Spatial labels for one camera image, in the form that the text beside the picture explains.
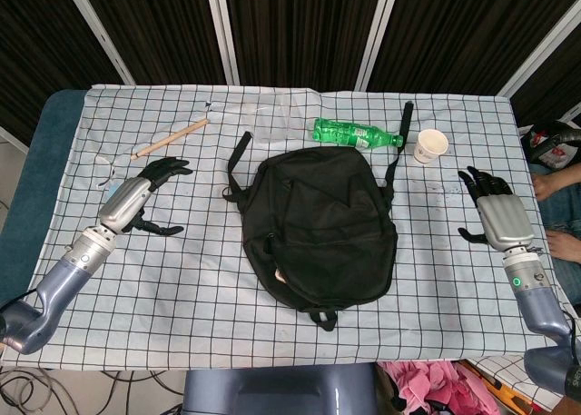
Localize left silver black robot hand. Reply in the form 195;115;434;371
97;157;194;237

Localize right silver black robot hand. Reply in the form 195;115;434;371
457;164;536;254

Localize black backpack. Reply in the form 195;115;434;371
221;100;415;332

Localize clear eyeglasses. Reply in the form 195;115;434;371
94;155;118;190

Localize seated person in jeans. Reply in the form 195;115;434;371
529;160;581;298

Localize wooden stick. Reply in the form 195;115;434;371
130;118;210;161

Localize red white plastic bag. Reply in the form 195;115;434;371
519;126;581;171

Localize white black checked tablecloth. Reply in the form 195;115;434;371
22;84;576;373

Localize teal table pad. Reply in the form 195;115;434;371
0;89;87;307

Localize white paper cup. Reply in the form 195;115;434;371
412;128;449;165

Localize clear plastic container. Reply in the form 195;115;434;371
247;92;296;143

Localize yellow orange box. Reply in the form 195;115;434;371
458;362;517;415

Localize green plastic bottle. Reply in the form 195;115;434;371
311;117;405;151

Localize pink cloth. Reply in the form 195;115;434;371
379;360;500;415

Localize blue-grey robot torso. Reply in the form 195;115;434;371
183;368;379;415

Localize dark folding partition screen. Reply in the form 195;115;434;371
0;0;581;134

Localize black curved handle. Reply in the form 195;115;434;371
526;120;581;162

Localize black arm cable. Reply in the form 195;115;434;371
0;289;41;314

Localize black floor cables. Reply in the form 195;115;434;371
0;367;185;415

